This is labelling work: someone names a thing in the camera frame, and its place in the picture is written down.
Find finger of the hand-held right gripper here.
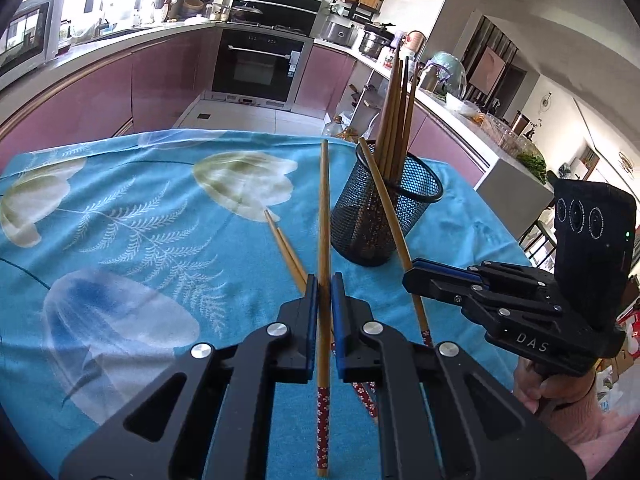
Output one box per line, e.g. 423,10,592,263
402,266,566,318
412,258,559,287

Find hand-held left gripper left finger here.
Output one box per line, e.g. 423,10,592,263
59,274,321,480

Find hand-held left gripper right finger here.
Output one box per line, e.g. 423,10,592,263
330,271,587,480

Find red-tipped wooden chopstick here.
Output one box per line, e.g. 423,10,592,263
274,226,376,396
315,139,332,479
264,209,378,418
358,136,435,348

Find black mesh cup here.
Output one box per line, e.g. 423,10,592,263
330,142,444,267

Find bunch of wooden chopsticks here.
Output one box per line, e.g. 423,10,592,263
367,46,419,256

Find person's right forearm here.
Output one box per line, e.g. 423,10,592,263
537,385,640,480

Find person's right hand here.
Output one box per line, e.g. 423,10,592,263
512,359,600,419

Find green leafy vegetables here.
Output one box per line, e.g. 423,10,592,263
517,152,549,184

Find clear plastic container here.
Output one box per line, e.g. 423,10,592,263
482,113,526,156

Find white bowl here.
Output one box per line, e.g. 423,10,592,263
444,92,484,119

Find blue floral tablecloth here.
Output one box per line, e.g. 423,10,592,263
0,129,534,480

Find cooking oil bottle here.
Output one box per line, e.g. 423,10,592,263
324,114,351,139

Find steel mug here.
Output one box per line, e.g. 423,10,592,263
417,62,441,92

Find green kitchen appliance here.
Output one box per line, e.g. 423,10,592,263
429,50,469,101

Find pink base cabinets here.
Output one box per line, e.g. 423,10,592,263
295,44,489,187
0,27,224,162

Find pink thermos jug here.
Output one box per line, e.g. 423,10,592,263
402,30,426,61

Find stainless steel pot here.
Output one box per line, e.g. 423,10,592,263
358,24,396,59

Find black built-in oven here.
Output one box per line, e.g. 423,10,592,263
210,27,315,107

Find silver rice cooker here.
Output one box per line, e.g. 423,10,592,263
319,18,359,46

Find black range hood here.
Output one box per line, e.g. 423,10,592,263
230,0,324,31

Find wok with lid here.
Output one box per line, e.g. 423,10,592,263
228,2,264,24

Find white microwave oven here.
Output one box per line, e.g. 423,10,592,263
0,0,64,79

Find framed wall picture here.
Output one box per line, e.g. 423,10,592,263
472,45,507,96

